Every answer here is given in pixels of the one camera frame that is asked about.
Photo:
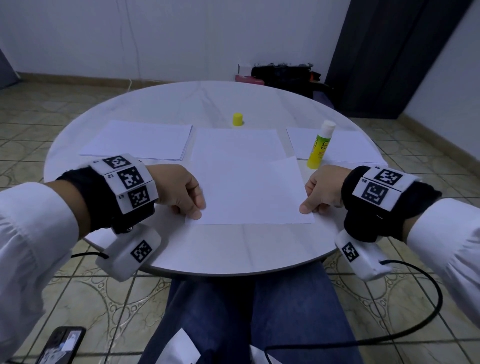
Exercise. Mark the person's left hand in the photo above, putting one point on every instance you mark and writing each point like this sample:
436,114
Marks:
176,187

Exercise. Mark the person's right hand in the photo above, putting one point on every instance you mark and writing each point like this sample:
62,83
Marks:
326,189

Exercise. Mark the yellow glue stick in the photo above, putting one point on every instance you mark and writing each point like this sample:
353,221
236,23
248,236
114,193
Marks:
321,146

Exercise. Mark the white paper stack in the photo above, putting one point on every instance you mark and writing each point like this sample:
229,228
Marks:
352,146
139,140

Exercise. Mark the single white paper sheet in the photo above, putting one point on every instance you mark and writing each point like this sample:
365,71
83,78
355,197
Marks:
236,142
247,191

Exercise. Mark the yellow glue stick cap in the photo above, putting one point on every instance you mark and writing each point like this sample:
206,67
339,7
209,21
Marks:
238,119

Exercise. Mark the person's left forearm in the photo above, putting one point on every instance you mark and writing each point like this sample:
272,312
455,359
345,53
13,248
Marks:
34,255

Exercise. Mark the person's right forearm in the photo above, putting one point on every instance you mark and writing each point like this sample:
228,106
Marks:
450,255

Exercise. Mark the person's legs in blue jeans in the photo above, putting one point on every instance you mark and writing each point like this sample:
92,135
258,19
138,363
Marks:
277,315

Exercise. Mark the black right wristband with markers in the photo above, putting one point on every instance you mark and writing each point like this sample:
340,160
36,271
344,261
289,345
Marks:
382,202

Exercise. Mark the black wristband with markers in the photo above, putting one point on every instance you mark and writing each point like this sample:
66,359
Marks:
382,202
112,191

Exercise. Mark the black left wristband with markers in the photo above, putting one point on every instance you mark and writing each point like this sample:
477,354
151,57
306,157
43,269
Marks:
112,191

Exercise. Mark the blue suitcase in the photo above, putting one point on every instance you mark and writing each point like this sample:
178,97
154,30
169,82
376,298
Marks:
322,94

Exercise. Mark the black bag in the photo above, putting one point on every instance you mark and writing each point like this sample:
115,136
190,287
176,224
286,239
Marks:
285,77

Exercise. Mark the pink box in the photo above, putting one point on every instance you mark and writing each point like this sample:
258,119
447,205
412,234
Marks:
247,79

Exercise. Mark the black wardrobe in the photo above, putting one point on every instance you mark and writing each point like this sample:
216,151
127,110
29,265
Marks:
390,56

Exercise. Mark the white tissue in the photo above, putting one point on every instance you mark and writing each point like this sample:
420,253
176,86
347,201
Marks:
178,351
262,356

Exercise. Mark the black phone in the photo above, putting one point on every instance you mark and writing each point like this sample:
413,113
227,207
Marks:
60,346

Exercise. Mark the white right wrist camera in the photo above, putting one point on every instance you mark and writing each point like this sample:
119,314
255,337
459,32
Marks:
360,255

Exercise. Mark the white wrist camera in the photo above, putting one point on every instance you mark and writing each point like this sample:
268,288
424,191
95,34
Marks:
131,253
360,255

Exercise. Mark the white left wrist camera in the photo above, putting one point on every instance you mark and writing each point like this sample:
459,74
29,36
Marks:
131,253

